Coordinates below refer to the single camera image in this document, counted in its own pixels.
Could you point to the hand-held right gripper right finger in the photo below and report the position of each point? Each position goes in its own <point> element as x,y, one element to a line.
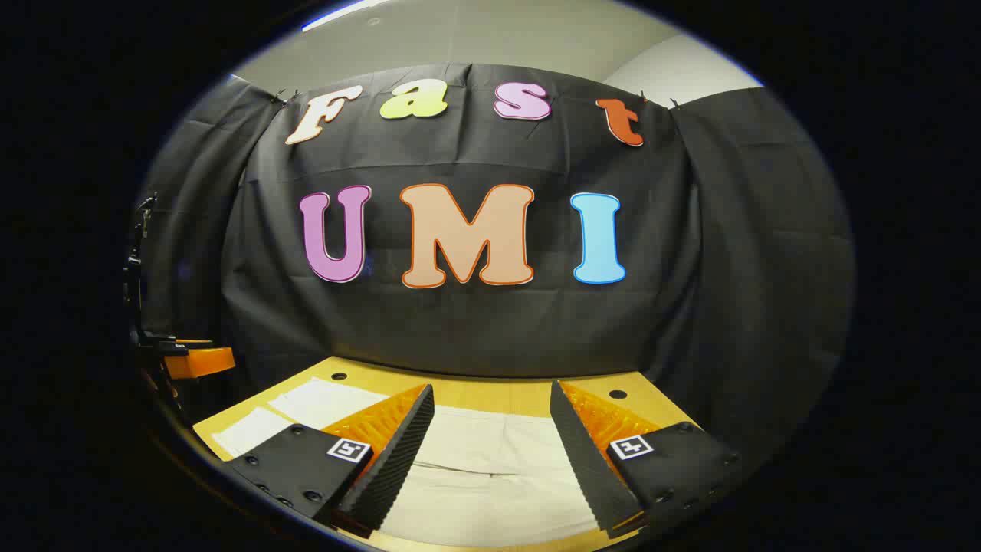
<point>582,468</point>

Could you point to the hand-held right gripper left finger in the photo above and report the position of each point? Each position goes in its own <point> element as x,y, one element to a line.
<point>398,468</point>

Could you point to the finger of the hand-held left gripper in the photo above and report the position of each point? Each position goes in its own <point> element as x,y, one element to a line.
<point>199,362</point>

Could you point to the white jeans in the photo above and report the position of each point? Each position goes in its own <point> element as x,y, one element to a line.
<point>490,491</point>

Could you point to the black backdrop cloth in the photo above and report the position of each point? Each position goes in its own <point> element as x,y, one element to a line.
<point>490,330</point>

